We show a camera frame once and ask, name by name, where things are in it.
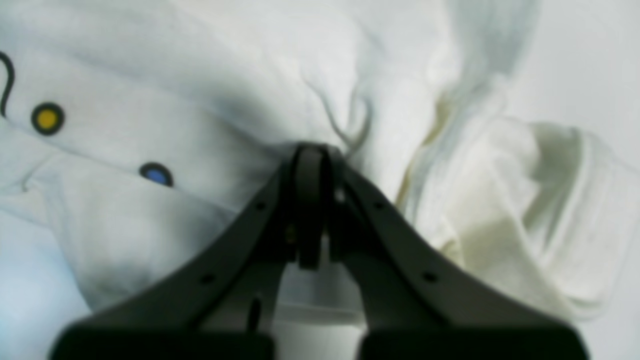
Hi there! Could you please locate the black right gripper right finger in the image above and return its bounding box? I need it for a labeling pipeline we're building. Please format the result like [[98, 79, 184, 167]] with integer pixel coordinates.
[[327, 147, 588, 360]]

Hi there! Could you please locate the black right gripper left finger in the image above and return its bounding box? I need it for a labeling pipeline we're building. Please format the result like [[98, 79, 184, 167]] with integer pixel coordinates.
[[51, 144, 332, 360]]

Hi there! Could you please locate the white printed T-shirt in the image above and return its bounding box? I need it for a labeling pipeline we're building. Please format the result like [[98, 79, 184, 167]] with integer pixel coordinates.
[[1, 0, 639, 360]]

